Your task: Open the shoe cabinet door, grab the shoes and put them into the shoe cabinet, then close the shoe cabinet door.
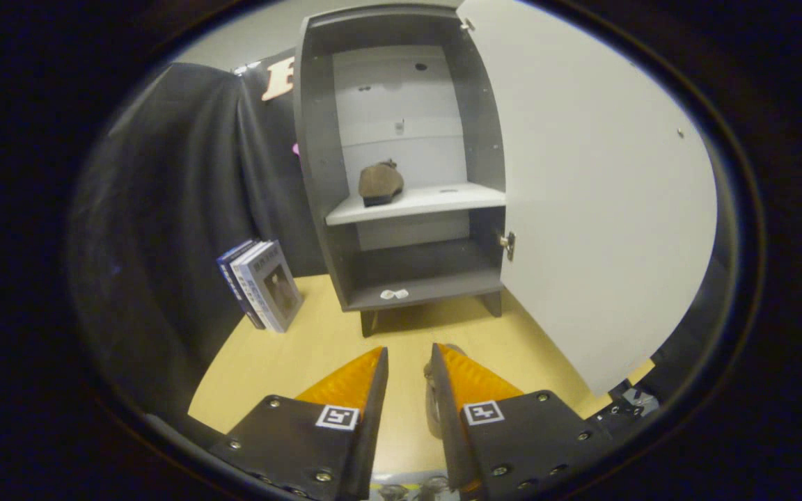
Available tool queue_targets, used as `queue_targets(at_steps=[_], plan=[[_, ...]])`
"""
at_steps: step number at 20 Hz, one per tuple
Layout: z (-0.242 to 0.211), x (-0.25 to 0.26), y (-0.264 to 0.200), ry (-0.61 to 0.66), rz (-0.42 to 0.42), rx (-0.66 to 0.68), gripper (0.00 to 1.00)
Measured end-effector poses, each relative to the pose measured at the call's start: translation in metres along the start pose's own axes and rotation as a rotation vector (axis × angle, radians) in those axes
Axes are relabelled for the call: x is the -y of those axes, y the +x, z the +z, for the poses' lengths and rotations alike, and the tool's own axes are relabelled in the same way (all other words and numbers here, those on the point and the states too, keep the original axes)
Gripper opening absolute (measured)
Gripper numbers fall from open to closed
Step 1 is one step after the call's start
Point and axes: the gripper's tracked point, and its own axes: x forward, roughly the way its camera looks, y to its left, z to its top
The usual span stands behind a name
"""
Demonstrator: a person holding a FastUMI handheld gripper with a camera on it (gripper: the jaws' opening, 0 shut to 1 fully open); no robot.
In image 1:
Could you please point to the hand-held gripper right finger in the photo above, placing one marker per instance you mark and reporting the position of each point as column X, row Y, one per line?
column 446, row 424

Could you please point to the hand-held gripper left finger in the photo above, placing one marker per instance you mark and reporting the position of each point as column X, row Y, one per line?
column 373, row 417

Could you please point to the brown fuzzy shoe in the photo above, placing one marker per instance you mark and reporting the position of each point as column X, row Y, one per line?
column 431, row 407
column 380, row 182

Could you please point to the grey cover book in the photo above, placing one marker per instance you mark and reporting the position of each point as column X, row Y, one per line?
column 276, row 289

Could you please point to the white spine book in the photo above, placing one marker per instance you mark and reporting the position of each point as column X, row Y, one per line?
column 244, row 278

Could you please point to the blue spine book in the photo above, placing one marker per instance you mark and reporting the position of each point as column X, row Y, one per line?
column 232, row 278

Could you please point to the black backdrop cloth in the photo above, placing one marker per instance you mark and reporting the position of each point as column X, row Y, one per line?
column 164, row 209

